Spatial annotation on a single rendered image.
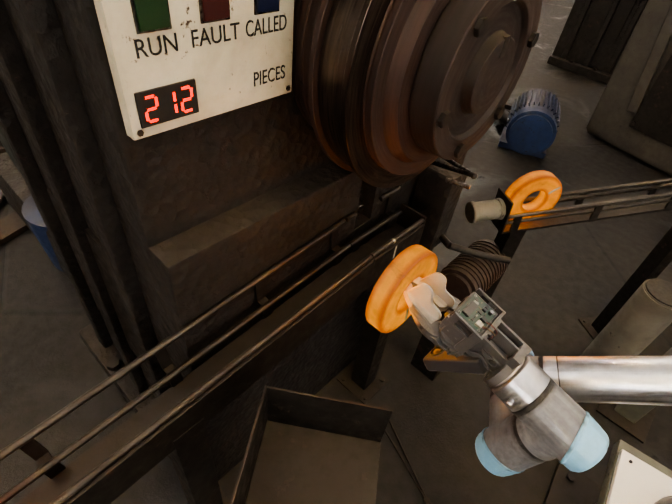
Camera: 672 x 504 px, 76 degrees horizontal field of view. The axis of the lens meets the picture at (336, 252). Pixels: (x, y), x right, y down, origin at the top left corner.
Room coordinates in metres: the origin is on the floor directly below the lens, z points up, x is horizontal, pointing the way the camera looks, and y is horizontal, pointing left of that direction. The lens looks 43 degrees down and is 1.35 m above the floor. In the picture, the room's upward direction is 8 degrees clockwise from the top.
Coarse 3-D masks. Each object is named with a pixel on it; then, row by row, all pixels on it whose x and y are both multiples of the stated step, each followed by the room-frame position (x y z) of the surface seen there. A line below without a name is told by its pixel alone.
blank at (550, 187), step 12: (516, 180) 1.01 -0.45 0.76; (528, 180) 0.99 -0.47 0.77; (540, 180) 1.00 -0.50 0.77; (552, 180) 1.01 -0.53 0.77; (516, 192) 0.98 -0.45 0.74; (528, 192) 0.99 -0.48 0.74; (540, 192) 1.04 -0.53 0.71; (552, 192) 1.01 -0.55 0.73; (516, 204) 0.98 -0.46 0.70; (528, 204) 1.03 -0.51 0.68; (540, 204) 1.01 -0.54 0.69; (552, 204) 1.02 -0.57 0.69; (528, 216) 1.00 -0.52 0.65
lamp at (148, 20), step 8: (136, 0) 0.48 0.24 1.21; (144, 0) 0.49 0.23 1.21; (152, 0) 0.49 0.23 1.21; (160, 0) 0.50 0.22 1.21; (136, 8) 0.48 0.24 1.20; (144, 8) 0.49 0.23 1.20; (152, 8) 0.49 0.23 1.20; (160, 8) 0.50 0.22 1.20; (144, 16) 0.49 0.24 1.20; (152, 16) 0.49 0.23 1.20; (160, 16) 0.50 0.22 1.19; (168, 16) 0.51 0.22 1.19; (144, 24) 0.48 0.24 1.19; (152, 24) 0.49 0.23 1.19; (160, 24) 0.50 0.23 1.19; (168, 24) 0.51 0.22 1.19
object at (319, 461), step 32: (256, 416) 0.30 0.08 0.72; (288, 416) 0.34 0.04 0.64; (320, 416) 0.34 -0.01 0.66; (352, 416) 0.34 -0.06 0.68; (384, 416) 0.33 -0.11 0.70; (256, 448) 0.28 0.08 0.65; (288, 448) 0.30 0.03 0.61; (320, 448) 0.31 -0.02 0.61; (352, 448) 0.32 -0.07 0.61; (256, 480) 0.25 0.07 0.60; (288, 480) 0.25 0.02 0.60; (320, 480) 0.26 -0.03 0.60; (352, 480) 0.27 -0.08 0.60
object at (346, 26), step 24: (336, 0) 0.62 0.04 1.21; (360, 0) 0.60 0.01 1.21; (384, 0) 0.60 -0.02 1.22; (336, 24) 0.61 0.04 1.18; (360, 24) 0.57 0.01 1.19; (336, 48) 0.60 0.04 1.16; (360, 48) 0.57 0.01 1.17; (336, 72) 0.59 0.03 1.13; (360, 72) 0.58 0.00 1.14; (336, 96) 0.59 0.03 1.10; (360, 96) 0.58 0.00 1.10; (336, 120) 0.59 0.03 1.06; (360, 120) 0.59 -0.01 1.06; (336, 144) 0.62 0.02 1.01; (360, 144) 0.60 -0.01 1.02; (360, 168) 0.61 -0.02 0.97
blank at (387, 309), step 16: (400, 256) 0.49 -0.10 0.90; (416, 256) 0.50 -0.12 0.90; (432, 256) 0.52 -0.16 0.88; (384, 272) 0.47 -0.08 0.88; (400, 272) 0.47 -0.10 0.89; (416, 272) 0.49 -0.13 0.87; (432, 272) 0.54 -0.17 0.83; (384, 288) 0.45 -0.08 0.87; (400, 288) 0.46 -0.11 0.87; (368, 304) 0.44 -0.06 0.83; (384, 304) 0.43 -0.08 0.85; (400, 304) 0.49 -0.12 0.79; (368, 320) 0.44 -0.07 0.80; (384, 320) 0.43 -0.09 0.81; (400, 320) 0.48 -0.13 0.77
